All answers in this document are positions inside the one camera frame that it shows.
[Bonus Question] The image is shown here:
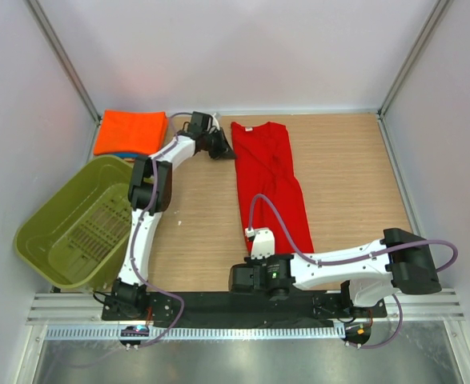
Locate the slotted cable duct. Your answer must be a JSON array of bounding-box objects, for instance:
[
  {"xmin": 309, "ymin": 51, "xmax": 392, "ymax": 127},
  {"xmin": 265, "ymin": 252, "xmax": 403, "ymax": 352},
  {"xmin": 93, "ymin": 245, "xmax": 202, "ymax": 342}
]
[{"xmin": 46, "ymin": 323, "xmax": 345, "ymax": 342}]

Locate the blue folded t shirt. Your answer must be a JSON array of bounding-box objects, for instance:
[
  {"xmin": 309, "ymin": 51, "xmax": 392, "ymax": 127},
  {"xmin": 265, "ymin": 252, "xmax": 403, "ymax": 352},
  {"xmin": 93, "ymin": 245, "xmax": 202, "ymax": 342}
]
[{"xmin": 113, "ymin": 152, "xmax": 149, "ymax": 163}]

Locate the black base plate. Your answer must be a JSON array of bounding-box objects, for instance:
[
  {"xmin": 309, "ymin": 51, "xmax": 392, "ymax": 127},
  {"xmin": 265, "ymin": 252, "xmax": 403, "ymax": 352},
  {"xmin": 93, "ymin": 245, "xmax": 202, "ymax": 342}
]
[{"xmin": 101, "ymin": 290, "xmax": 388, "ymax": 329}]

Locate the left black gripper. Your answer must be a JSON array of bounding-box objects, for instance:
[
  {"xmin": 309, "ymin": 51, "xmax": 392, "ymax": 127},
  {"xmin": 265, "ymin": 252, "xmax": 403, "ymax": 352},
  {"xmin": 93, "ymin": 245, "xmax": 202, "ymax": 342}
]
[{"xmin": 203, "ymin": 128, "xmax": 237, "ymax": 162}]

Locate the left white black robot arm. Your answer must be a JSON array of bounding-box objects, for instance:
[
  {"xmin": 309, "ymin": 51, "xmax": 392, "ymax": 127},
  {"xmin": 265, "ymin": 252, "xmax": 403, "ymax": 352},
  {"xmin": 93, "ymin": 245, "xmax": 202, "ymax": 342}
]
[{"xmin": 103, "ymin": 111, "xmax": 236, "ymax": 320}]

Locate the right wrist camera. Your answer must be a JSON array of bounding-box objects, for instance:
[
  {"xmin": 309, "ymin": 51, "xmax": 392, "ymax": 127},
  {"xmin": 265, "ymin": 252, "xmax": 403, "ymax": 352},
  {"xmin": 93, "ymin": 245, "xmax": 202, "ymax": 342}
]
[{"xmin": 245, "ymin": 227, "xmax": 275, "ymax": 260}]

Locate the aluminium frame rail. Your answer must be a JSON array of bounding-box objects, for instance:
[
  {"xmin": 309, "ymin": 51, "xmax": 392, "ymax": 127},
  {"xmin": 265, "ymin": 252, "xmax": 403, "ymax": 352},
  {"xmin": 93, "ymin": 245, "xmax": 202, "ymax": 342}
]
[{"xmin": 26, "ymin": 289, "xmax": 465, "ymax": 324}]

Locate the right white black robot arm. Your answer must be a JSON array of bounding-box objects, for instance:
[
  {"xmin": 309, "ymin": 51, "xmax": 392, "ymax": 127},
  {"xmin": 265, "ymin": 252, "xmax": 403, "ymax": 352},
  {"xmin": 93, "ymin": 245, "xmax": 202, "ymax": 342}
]
[{"xmin": 228, "ymin": 227, "xmax": 441, "ymax": 317}]

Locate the orange folded t shirt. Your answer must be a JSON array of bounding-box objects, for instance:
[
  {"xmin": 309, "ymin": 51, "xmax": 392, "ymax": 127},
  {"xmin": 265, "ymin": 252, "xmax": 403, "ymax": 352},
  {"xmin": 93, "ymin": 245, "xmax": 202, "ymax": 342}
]
[{"xmin": 93, "ymin": 110, "xmax": 168, "ymax": 156}]

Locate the olive green plastic basket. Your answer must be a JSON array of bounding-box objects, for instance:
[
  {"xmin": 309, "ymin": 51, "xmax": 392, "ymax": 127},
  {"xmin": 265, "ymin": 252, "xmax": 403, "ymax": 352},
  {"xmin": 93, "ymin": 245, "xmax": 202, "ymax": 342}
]
[{"xmin": 14, "ymin": 155, "xmax": 132, "ymax": 292}]

